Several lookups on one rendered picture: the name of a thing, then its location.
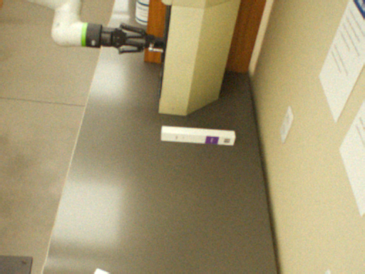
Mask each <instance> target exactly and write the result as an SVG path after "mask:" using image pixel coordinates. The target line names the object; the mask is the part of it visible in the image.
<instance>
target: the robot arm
mask: <svg viewBox="0 0 365 274"><path fill-rule="evenodd" d="M19 1H25V2H31V3H33V4H37V5H40V6H44V7H50V8H52V9H53V10H54V11H55V14H54V18H53V26H52V29H51V35H52V38H53V41H54V42H55V44H57V45H58V46H60V47H71V46H82V47H89V48H96V49H100V48H101V45H102V46H103V47H109V48H110V47H113V48H115V49H117V50H118V53H119V54H123V53H136V52H143V51H144V49H145V48H149V47H150V42H154V47H156V48H162V47H163V40H164V38H163V37H156V36H155V35H152V34H147V33H146V32H145V29H140V28H137V27H134V26H129V25H126V24H124V23H123V22H120V26H119V27H118V28H115V29H113V28H109V27H103V25H102V24H92V23H82V22H81V11H82V7H83V0H19ZM121 30H125V31H132V32H135V33H129V32H125V31H121ZM128 39H145V43H141V42H137V41H130V40H128ZM121 46H131V47H128V48H123V47H121ZM120 47H121V48H120Z"/></svg>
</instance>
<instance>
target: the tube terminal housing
mask: <svg viewBox="0 0 365 274"><path fill-rule="evenodd" d="M239 5H240V0H173V4H172V8H171V15H170V26H169V32H168V43H167V48H166V55H165V65H164V72H163V75H162V76H163V82H162V88H161V95H160V103H159V111H158V113H169V114H174V115H179V116H187V115H189V114H190V113H192V112H194V111H196V110H198V109H200V108H202V107H204V106H206V105H207V104H209V103H212V102H213V101H216V100H217V99H218V98H219V95H220V93H219V92H220V87H221V83H222V78H223V75H224V72H225V66H226V63H227V57H228V54H229V51H230V46H231V43H230V42H231V40H232V35H233V31H234V27H235V23H236V20H237V14H238V11H239Z"/></svg>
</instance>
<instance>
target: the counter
mask: <svg viewBox="0 0 365 274"><path fill-rule="evenodd" d="M136 2H137V0H115V3H114V6H113V12H112V15H111V18H110V21H109V24H108V27H109V28H113V29H115V28H118V27H119V26H120V22H123V23H124V24H126V25H129V26H134V27H137V28H140V29H145V32H146V33H147V26H146V25H142V24H140V23H138V22H137V21H136V19H135V15H136ZM144 58H145V49H144V51H143V52H136V53H123V54H119V53H118V50H117V49H115V48H113V47H110V48H109V47H102V49H101V54H100V57H99V60H98V65H97V67H96V72H95V73H94V76H93V80H92V83H91V87H90V91H89V93H88V98H87V101H86V106H85V109H84V112H83V117H82V120H81V124H80V128H79V130H78V135H77V138H76V142H75V146H74V148H73V153H72V156H71V161H70V164H69V167H68V174H67V177H66V182H65V185H64V188H63V192H62V196H61V201H60V203H59V206H58V210H57V214H56V219H55V221H54V224H53V229H52V232H51V239H50V242H49V245H48V252H47V256H46V260H45V263H44V264H43V267H42V271H41V274H95V272H96V269H99V270H102V271H105V272H107V273H110V274H277V269H276V264H275V260H274V246H273V241H272V233H271V228H270V223H269V214H268V209H267V200H266V191H265V186H264V177H263V172H262V163H261V158H260V153H259V144H258V140H257V131H256V125H255V117H254V111H253V106H252V97H251V93H250V85H249V83H248V79H247V73H241V72H234V71H225V72H224V75H223V78H222V83H221V87H220V92H219V93H220V95H219V98H218V99H217V100H216V101H213V102H212V103H209V104H207V105H206V106H204V107H202V108H200V109H198V110H196V111H194V112H192V113H190V114H189V115H187V116H179V115H174V114H169V113H158V111H159V103H160V96H159V100H157V94H158V81H159V74H160V64H158V63H152V62H145V61H144ZM162 126H172V127H183V128H203V129H215V130H226V131H234V133H235V142H234V145H225V144H214V143H193V142H182V141H161V129H162Z"/></svg>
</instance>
